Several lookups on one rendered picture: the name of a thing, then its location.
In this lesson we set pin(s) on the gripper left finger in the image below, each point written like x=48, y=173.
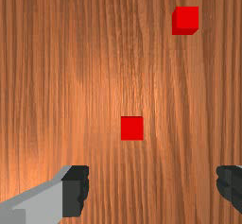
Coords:
x=47, y=199

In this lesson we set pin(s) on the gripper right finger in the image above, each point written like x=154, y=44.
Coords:
x=231, y=183

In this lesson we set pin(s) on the red cube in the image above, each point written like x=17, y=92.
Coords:
x=132, y=128
x=186, y=20

